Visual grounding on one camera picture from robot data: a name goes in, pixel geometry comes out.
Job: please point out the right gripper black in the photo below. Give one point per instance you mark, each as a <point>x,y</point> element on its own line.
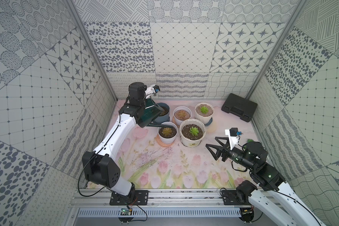
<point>219,149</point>

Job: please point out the large white pot green succulent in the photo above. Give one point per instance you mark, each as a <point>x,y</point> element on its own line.
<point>192,132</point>

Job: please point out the white pot brown soil succulent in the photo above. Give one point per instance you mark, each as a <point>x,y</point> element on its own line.
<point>203,112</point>

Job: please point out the small white pot reddish succulent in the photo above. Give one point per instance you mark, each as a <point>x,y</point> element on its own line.
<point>181,114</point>

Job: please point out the white pot yellow-green succulent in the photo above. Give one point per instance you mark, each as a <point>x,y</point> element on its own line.
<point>168,130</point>

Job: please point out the dark green watering can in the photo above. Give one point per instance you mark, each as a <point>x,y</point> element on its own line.
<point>151,112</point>

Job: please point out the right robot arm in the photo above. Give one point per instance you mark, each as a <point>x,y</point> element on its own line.
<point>269,191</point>

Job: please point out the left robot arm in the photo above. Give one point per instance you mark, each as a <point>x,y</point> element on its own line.
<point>99,166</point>

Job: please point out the blue-grey pot red succulent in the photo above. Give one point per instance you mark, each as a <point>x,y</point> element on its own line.
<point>164,116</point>

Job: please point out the blue-grey saucer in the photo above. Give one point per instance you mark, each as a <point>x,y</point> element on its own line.
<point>209,122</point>

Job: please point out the black plastic tool case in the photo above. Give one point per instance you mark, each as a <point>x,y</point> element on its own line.
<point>240,107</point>

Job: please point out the terracotta saucer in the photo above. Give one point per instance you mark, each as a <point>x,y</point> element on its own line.
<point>165,142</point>

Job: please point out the floral pink table mat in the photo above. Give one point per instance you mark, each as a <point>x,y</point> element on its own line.
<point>144,161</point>

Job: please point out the small green circuit board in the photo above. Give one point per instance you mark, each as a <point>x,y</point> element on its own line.
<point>125,215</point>

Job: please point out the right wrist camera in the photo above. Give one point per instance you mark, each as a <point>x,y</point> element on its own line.
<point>234,136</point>

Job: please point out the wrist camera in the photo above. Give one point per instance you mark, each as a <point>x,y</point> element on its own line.
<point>151,90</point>
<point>234,136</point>

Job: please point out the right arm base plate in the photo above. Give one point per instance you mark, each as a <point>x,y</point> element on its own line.
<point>236,197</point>

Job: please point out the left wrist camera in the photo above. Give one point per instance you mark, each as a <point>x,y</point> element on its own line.
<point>151,90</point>

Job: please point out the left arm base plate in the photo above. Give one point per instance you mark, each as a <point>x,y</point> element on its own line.
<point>139,197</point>

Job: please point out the aluminium mounting rail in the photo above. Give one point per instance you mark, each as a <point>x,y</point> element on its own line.
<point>157,198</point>

